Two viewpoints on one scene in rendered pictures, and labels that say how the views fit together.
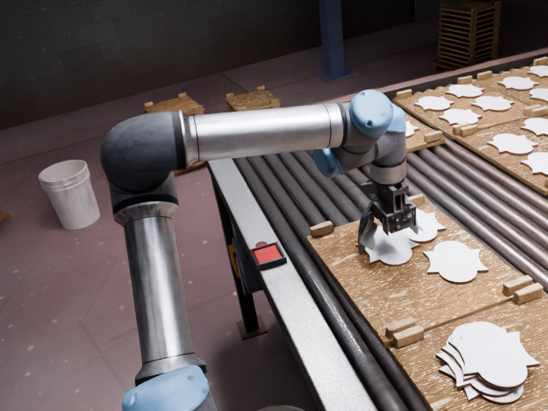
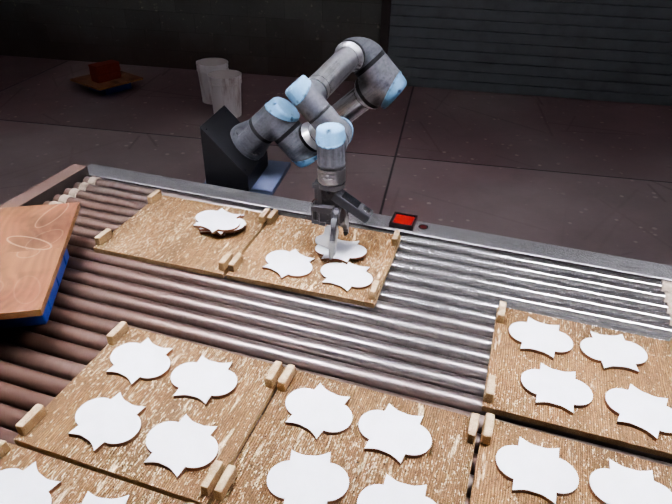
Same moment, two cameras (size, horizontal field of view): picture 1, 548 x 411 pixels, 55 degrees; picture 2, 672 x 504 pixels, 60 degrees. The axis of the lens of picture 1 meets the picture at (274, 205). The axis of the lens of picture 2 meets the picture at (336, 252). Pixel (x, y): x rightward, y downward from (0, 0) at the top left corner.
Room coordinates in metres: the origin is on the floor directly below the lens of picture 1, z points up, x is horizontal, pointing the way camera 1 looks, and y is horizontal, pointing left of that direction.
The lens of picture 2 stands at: (1.69, -1.45, 1.84)
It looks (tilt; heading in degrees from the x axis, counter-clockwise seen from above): 33 degrees down; 120
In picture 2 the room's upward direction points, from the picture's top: 1 degrees clockwise
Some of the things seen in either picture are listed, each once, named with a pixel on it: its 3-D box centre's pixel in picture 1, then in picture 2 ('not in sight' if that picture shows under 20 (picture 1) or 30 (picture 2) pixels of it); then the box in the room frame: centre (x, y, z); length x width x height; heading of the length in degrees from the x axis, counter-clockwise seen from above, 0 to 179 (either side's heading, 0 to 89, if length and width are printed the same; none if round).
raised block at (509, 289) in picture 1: (517, 285); (235, 262); (0.80, -0.46, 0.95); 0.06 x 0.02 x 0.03; 104
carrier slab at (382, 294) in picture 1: (408, 262); (318, 256); (0.95, -0.29, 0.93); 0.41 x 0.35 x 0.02; 14
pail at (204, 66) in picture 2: not in sight; (213, 81); (-2.11, 2.70, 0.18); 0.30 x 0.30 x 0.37
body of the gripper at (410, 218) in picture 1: (391, 201); (329, 202); (0.97, -0.25, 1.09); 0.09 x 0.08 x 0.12; 14
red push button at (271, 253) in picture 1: (267, 256); (403, 221); (1.07, 0.03, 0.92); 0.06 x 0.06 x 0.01; 12
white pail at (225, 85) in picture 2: not in sight; (226, 94); (-1.76, 2.45, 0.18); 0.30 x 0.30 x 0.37
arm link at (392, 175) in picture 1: (389, 167); (331, 175); (0.97, -0.25, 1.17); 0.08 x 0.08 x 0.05
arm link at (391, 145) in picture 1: (385, 135); (331, 146); (0.96, -0.24, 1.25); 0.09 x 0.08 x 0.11; 110
